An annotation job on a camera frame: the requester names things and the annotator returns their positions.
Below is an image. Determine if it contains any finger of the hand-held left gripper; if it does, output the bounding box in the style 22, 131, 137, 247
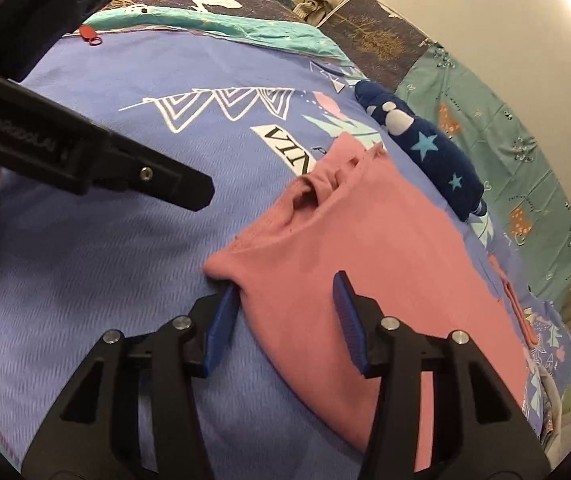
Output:
88, 132, 215, 212

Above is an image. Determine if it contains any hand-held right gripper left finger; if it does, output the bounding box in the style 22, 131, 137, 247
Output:
22, 284, 241, 480

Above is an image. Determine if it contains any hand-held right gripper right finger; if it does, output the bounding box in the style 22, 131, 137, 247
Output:
333, 270, 551, 480

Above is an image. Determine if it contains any pink long-sleeve shirt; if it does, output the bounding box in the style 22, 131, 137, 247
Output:
202, 132, 529, 471

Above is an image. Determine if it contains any purple printed bedspread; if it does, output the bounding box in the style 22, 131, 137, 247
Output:
0, 25, 571, 471

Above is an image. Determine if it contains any small pink garment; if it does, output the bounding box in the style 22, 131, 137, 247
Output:
488, 255, 536, 347

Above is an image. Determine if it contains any teal quilted blanket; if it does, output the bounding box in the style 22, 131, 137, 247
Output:
82, 6, 351, 66

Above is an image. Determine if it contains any navy star print fleece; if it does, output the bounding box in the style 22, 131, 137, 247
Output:
354, 80, 489, 222

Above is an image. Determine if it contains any navy deer print cushion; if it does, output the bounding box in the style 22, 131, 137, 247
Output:
318, 0, 433, 92
98, 0, 306, 23

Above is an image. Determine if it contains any small grey garment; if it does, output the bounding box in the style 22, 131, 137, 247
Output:
535, 360, 566, 446

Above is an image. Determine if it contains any teal heart print sheet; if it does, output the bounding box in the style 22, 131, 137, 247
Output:
395, 42, 571, 301

